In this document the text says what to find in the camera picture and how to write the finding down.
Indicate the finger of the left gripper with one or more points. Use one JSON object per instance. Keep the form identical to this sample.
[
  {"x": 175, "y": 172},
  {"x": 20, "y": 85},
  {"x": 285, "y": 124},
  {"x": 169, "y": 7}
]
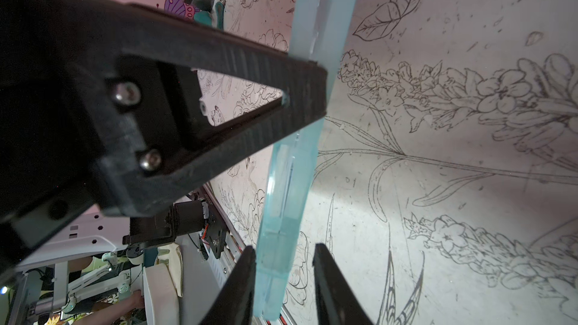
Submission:
[{"x": 159, "y": 143}]

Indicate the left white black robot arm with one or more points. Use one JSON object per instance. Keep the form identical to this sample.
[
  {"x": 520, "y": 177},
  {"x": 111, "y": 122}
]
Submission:
[{"x": 224, "y": 98}]

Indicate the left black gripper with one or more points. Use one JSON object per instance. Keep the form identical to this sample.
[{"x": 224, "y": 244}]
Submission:
[{"x": 55, "y": 109}]

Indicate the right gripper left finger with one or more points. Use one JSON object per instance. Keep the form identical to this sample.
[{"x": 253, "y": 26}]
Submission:
[{"x": 234, "y": 303}]

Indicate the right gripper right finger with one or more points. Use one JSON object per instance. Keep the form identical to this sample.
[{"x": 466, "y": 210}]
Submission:
[{"x": 335, "y": 301}]

